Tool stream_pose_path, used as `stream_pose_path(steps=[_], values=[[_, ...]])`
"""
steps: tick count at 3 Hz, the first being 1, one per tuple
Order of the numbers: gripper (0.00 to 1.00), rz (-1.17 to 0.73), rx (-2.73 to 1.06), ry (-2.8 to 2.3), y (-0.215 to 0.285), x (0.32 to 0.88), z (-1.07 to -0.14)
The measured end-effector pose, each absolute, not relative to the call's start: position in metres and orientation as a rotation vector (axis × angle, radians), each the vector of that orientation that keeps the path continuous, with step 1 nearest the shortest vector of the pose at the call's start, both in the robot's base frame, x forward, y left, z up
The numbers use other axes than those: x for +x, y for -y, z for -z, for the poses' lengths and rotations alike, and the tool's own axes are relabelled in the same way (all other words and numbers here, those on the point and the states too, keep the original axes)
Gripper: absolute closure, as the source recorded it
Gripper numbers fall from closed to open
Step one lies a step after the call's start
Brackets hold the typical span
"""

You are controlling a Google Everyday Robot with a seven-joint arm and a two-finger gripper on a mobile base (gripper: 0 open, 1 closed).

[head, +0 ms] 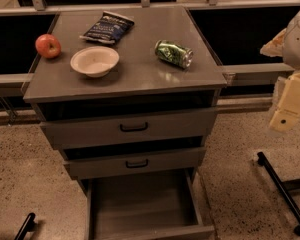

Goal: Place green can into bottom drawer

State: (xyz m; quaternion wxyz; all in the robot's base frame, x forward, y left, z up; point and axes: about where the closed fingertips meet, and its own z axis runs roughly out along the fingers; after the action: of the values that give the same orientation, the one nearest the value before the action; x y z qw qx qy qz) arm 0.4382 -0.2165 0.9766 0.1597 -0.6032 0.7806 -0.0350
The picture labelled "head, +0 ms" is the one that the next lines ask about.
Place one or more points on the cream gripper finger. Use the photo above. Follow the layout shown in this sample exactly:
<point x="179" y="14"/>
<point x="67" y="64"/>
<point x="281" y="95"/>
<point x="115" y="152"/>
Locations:
<point x="286" y="103"/>
<point x="274" y="47"/>

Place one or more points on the green soda can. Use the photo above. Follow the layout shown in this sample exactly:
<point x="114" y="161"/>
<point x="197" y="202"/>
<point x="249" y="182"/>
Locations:
<point x="174" y="53"/>

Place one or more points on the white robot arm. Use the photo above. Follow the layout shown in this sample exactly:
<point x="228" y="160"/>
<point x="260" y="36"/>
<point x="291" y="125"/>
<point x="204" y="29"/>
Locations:
<point x="286" y="44"/>

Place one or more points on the top grey drawer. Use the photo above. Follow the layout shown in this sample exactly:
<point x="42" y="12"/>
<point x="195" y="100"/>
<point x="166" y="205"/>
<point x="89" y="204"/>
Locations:
<point x="81" y="133"/>

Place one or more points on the grey drawer cabinet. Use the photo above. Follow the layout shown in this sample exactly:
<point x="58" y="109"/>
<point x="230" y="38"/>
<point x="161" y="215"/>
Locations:
<point x="140" y="83"/>

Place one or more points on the bottom grey open drawer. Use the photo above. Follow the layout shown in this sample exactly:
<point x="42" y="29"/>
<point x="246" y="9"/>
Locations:
<point x="148" y="206"/>

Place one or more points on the middle grey drawer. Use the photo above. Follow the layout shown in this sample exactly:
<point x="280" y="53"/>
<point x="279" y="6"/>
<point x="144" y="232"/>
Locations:
<point x="135" y="163"/>

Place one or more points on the black base leg right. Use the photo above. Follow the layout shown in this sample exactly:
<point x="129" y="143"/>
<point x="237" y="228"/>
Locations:
<point x="284" y="187"/>

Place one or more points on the black base leg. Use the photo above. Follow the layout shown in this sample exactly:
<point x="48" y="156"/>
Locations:
<point x="27" y="226"/>
<point x="284" y="187"/>

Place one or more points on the dark blue chip bag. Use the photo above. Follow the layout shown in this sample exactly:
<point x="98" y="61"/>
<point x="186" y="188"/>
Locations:
<point x="109" y="29"/>

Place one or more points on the white bowl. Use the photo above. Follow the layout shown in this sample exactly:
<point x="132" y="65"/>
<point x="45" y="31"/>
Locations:
<point x="94" y="61"/>

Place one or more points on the red apple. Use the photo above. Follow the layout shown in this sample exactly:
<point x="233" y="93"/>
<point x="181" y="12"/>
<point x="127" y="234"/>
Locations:
<point x="48" y="46"/>

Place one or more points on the black base leg left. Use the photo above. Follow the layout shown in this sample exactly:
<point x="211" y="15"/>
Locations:
<point x="27" y="226"/>

